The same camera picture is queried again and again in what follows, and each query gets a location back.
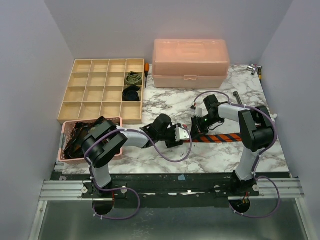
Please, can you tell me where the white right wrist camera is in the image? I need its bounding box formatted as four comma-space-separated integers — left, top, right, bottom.
190, 102, 203, 118

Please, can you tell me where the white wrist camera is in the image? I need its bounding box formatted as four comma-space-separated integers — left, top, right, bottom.
190, 102, 203, 118
175, 126, 190, 142

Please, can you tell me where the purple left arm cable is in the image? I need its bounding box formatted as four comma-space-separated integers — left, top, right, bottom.
84, 124, 193, 221

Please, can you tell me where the aluminium extrusion frame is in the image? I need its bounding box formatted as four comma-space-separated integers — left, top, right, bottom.
38, 172, 316, 240

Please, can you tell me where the pink plastic basket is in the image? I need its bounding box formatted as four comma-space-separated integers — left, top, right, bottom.
57, 116, 123, 165

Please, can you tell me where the yellow black tool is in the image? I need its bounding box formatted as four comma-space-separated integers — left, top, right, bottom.
257, 68, 262, 81

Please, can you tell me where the pile of patterned ties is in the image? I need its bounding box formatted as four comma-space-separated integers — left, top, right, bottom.
64, 116, 106, 160

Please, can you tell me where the silver socket tool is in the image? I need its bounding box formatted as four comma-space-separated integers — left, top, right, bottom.
247, 64, 262, 75

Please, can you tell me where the orange navy striped tie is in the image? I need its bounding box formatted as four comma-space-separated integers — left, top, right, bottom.
192, 133, 242, 143

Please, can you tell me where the white plastic fitting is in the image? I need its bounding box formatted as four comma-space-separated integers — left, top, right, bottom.
270, 114, 278, 122

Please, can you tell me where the wooden compartment tray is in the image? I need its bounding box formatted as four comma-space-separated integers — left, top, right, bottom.
57, 58, 145, 124

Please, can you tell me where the black mounting rail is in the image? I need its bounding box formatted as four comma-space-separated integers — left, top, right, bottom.
50, 170, 290, 209

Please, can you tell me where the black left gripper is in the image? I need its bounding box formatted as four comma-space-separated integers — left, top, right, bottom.
157, 124, 184, 148

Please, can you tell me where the metal crank handle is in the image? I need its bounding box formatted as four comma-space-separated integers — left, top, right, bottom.
233, 91, 243, 105

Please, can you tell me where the rolled green tie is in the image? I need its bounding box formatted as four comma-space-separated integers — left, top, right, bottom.
124, 71, 143, 86

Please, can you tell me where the rolled black tie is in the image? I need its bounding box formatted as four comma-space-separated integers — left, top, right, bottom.
122, 85, 140, 102

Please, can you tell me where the orange handled screwdriver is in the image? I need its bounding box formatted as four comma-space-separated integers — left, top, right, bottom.
144, 62, 150, 88

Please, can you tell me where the pink plastic storage box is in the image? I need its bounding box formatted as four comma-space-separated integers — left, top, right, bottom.
151, 39, 230, 89

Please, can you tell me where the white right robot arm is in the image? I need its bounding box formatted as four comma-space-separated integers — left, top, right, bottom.
190, 94, 278, 196

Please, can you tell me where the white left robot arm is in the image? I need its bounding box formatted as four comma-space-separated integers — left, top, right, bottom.
80, 113, 190, 198

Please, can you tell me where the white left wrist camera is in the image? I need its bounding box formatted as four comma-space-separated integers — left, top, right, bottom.
175, 126, 190, 142

